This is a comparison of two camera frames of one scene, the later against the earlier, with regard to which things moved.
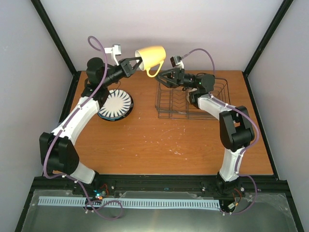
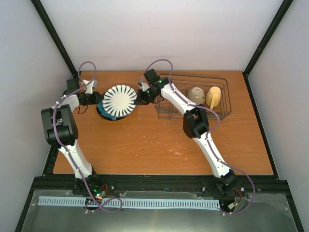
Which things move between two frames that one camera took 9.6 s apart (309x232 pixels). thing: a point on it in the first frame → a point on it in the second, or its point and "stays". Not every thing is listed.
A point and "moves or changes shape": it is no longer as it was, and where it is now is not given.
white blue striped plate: (117, 104) moves or changes shape
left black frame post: (45, 18) stays
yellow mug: (151, 57) moves or changes shape
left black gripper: (125, 65) → (96, 100)
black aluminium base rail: (64, 187) stays
